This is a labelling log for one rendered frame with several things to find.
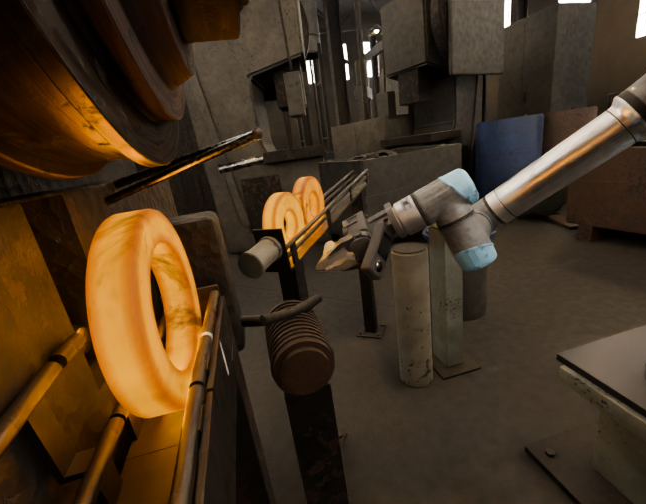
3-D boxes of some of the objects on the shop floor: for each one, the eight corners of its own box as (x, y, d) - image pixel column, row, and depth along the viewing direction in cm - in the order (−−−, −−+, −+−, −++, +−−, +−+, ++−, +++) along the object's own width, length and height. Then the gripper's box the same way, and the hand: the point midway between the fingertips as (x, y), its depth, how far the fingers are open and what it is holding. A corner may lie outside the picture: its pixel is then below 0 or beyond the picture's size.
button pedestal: (447, 384, 119) (443, 218, 100) (414, 348, 141) (406, 207, 122) (486, 372, 122) (489, 209, 103) (447, 339, 144) (444, 200, 125)
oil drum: (502, 217, 314) (505, 117, 286) (462, 208, 369) (462, 123, 342) (553, 206, 325) (561, 109, 297) (508, 199, 380) (511, 116, 353)
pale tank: (307, 182, 864) (277, -23, 727) (301, 180, 950) (273, -4, 812) (341, 177, 881) (317, -25, 744) (332, 175, 967) (309, -6, 829)
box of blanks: (370, 260, 250) (360, 155, 226) (319, 241, 321) (307, 159, 297) (464, 229, 293) (463, 138, 270) (400, 218, 364) (396, 145, 340)
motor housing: (309, 548, 76) (265, 352, 60) (294, 465, 97) (259, 302, 81) (361, 528, 79) (333, 335, 62) (336, 451, 99) (310, 291, 83)
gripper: (402, 219, 75) (325, 261, 82) (384, 192, 70) (303, 239, 77) (412, 244, 69) (328, 287, 76) (394, 217, 64) (305, 265, 71)
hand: (321, 269), depth 74 cm, fingers closed
